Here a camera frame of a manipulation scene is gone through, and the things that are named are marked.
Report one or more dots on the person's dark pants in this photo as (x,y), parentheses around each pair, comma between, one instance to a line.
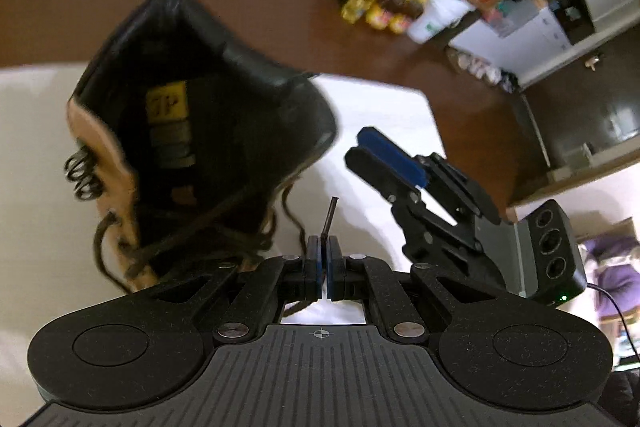
(622,399)

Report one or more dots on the brown leather boot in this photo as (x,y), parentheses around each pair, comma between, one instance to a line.
(210,122)

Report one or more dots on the person in background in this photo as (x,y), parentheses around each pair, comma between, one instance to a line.
(617,277)

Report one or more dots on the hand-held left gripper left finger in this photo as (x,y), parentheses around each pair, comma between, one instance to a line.
(314,268)

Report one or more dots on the white plastic bucket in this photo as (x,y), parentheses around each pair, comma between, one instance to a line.
(437,14)

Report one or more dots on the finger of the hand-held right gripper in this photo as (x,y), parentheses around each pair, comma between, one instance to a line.
(375,174)
(392,154)

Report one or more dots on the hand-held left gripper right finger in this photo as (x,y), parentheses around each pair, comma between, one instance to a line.
(332,268)

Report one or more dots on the dark brown shoelace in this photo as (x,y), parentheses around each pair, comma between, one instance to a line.
(330,219)

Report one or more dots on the colourful plastic bags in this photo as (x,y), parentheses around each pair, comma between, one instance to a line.
(502,19)

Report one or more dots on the row of assorted shoes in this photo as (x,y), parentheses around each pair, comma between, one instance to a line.
(482,72)

